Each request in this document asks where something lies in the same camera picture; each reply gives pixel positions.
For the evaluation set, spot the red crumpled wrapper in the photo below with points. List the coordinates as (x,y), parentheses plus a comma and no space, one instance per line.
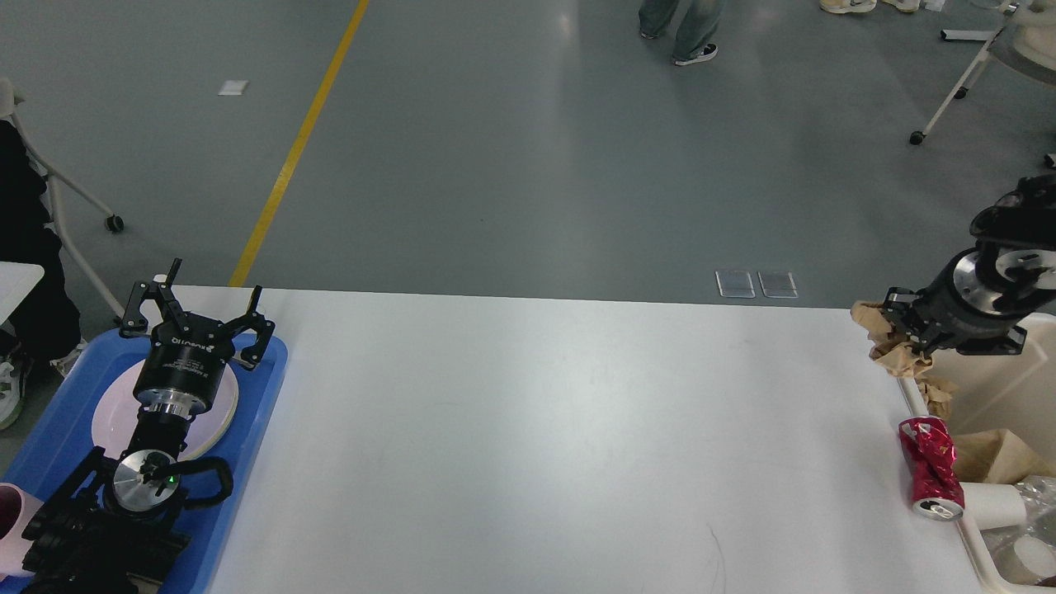
(935,491)

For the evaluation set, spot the white paper on floor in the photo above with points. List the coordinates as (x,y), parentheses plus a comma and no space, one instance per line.
(233,88)

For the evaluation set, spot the pink plate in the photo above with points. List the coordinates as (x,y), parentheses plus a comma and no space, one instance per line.
(115,417)

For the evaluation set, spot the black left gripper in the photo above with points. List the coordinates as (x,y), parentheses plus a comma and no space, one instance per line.
(184,367)

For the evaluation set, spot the brown paper ball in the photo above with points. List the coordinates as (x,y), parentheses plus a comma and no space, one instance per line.
(891,348)

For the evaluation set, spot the pink ribbed mug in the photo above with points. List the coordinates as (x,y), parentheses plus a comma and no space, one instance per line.
(18,507)

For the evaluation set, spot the crumpled paper scraps in bin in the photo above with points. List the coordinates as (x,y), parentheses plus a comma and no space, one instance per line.
(938,394)

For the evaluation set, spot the blue plastic tray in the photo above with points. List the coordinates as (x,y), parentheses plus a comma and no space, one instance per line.
(63,436)

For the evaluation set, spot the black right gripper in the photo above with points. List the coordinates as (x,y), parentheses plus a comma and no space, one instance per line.
(955,312)

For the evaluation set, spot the person in black pants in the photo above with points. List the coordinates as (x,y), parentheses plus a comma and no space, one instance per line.
(46,324)

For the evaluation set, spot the right clear floor plate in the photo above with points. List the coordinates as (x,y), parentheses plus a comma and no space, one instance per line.
(778,284)

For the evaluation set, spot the white plastic bin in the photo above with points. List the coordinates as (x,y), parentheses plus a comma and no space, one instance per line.
(1014,392)

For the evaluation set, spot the left clear floor plate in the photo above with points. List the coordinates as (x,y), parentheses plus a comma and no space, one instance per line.
(735,284)

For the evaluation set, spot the white side table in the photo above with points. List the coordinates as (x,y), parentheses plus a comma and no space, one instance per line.
(17,281)

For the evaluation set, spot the aluminium foil tray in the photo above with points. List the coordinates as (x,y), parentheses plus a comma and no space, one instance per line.
(1038,494)

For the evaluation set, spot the clear floor plate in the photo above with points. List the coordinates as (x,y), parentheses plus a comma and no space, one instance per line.
(778,284)
(735,284)

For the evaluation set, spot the white paper cup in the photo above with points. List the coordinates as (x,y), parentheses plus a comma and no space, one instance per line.
(1025,560)

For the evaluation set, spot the white bowl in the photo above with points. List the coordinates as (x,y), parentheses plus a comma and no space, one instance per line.
(994,506)

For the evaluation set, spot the small brown paper bag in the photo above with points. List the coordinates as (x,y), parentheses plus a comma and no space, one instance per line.
(997,457)

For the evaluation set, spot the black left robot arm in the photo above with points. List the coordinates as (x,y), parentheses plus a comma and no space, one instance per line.
(110,525)

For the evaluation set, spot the person in blue jeans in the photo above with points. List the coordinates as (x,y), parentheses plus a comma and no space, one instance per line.
(692,39)

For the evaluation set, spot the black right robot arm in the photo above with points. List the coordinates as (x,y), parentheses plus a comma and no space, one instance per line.
(1016,238)

